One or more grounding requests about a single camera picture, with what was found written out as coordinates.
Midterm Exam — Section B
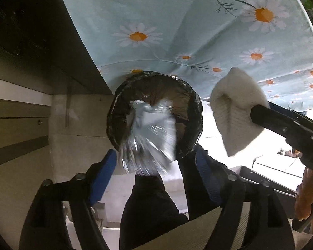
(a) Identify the silver foil bag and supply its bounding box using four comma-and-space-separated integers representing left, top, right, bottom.
119, 99, 176, 176

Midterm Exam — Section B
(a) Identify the white cloth rag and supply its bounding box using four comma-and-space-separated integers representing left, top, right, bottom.
210, 67, 269, 157

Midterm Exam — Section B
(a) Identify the blue daisy tablecloth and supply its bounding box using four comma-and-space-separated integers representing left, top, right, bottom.
63, 0, 313, 111

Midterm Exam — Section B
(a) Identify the black lined trash bin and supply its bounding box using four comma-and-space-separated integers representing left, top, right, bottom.
107, 71, 203, 160

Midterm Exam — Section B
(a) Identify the person's right hand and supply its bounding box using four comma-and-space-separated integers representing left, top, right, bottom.
295, 167, 313, 234

